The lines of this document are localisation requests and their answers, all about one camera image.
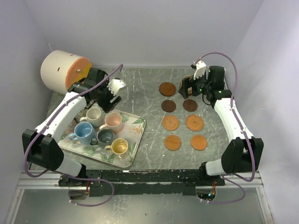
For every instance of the pink mug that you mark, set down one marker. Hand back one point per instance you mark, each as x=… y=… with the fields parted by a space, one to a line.
x=113 y=122

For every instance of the grey mug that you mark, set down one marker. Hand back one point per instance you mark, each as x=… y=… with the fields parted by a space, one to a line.
x=105 y=137

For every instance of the reddish brown wood coaster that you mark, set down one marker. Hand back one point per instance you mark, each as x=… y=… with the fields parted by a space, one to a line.
x=189 y=89

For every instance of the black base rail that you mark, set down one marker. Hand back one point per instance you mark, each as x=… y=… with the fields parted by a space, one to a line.
x=165 y=181

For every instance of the floral serving tray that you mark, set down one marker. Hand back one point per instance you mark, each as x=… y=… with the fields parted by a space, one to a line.
x=133 y=127

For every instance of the yellow mug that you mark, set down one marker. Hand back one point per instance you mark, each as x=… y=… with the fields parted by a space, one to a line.
x=119 y=147

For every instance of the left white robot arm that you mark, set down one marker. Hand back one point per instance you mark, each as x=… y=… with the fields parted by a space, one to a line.
x=41 y=144

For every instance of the hidden light wood coaster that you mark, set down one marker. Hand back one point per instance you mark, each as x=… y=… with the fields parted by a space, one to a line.
x=198 y=142

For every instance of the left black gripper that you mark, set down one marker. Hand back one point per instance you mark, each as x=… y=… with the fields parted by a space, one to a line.
x=107 y=106

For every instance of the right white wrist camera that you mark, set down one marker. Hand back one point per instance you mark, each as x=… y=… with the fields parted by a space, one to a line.
x=200 y=69

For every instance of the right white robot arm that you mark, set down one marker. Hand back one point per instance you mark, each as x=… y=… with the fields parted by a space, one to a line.
x=242 y=156

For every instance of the blue mug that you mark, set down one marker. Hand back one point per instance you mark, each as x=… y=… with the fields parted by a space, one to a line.
x=84 y=133

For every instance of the dark wood coaster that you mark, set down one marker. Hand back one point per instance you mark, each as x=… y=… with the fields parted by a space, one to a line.
x=190 y=105

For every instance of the white cylindrical drawer box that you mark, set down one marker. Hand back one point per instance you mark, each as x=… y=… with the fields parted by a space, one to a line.
x=61 y=69

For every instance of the dark walnut coaster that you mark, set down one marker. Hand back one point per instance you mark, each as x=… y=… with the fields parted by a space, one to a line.
x=168 y=105

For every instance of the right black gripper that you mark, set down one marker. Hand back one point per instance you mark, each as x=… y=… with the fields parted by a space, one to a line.
x=188 y=82

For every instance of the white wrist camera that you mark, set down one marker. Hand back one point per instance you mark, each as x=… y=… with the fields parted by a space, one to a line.
x=200 y=69
x=115 y=85

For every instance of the large woven rattan coaster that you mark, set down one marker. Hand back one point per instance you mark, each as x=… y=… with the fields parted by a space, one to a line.
x=194 y=122

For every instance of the smooth light wood coaster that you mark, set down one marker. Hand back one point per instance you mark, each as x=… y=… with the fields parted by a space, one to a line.
x=172 y=142

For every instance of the beige mug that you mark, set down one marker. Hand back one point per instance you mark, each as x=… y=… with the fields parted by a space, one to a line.
x=94 y=116

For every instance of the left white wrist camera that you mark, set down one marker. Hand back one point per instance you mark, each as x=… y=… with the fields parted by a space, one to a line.
x=115 y=85

